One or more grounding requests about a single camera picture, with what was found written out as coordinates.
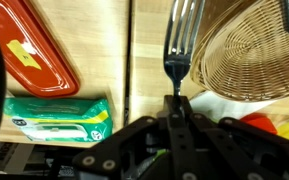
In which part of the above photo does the red orange plastic item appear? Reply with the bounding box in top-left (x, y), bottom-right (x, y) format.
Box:
top-left (241, 113), bottom-right (277, 134)

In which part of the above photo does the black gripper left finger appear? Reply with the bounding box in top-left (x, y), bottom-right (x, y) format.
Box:
top-left (72, 116), bottom-right (171, 180)

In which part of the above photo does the green wet wipes pack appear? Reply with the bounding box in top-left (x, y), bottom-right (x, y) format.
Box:
top-left (4, 97), bottom-right (113, 142)

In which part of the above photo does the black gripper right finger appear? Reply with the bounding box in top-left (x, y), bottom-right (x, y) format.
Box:
top-left (165, 95), bottom-right (289, 180)

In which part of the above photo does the silver fork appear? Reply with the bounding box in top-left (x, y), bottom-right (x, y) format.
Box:
top-left (163, 0), bottom-right (206, 96)

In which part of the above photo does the white paper napkin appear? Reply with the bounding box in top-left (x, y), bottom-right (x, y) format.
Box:
top-left (190, 91), bottom-right (274, 122)

